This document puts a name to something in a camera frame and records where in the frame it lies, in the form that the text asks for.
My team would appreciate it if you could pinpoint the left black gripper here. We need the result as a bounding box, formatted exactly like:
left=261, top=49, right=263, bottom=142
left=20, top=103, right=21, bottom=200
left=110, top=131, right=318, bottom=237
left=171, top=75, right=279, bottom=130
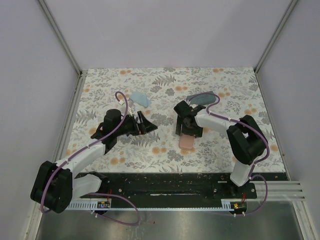
left=114, top=111, right=157, bottom=137

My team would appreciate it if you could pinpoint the pink glasses case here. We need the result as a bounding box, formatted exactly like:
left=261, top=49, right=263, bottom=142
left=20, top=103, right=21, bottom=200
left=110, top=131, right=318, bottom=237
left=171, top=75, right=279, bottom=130
left=178, top=134, right=195, bottom=151

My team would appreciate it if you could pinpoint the blue-grey glasses case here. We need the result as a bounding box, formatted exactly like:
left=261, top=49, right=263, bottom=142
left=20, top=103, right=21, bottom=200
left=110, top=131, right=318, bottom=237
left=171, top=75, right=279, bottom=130
left=186, top=91, right=217, bottom=106

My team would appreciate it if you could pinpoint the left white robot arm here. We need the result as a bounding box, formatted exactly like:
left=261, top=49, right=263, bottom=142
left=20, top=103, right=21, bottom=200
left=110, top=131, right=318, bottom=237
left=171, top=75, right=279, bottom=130
left=30, top=109, right=158, bottom=214

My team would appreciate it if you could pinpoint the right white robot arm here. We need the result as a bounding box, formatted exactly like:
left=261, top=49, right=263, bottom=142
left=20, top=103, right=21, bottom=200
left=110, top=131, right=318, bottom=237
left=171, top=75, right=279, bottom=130
left=173, top=100, right=270, bottom=198

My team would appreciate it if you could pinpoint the blue cloth by pink case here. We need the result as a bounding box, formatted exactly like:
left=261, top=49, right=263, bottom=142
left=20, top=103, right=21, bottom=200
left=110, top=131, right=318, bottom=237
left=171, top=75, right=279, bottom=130
left=129, top=91, right=152, bottom=108

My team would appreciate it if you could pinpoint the floral table mat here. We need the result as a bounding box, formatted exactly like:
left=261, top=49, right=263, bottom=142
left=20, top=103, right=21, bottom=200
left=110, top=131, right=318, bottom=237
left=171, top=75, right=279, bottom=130
left=66, top=67, right=285, bottom=173

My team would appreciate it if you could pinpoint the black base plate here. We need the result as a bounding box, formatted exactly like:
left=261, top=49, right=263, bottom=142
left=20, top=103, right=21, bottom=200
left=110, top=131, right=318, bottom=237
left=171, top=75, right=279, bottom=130
left=79, top=172, right=258, bottom=208

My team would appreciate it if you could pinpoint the right white cable duct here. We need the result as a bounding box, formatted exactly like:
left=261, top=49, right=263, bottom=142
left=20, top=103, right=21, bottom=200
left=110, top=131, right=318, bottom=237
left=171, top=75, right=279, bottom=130
left=221, top=199, right=244, bottom=211

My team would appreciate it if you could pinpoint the white cable duct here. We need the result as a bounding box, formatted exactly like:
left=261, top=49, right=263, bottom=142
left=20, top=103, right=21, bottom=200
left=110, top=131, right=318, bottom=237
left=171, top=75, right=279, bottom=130
left=66, top=198, right=112, bottom=211
left=221, top=199, right=244, bottom=211

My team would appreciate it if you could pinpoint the left white cable duct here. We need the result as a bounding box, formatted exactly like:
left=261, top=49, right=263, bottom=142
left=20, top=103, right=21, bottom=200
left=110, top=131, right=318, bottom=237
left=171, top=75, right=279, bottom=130
left=66, top=198, right=112, bottom=211

